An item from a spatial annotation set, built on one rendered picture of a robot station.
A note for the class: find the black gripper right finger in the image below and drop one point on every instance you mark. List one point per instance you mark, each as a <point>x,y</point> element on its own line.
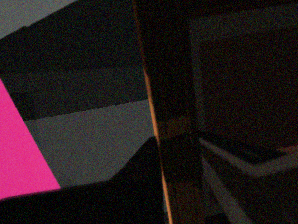
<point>254,185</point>

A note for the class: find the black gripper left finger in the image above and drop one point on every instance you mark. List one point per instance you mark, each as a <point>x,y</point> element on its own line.
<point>134,195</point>

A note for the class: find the dark brown picture frame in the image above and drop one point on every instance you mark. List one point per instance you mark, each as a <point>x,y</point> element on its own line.
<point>226,67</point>

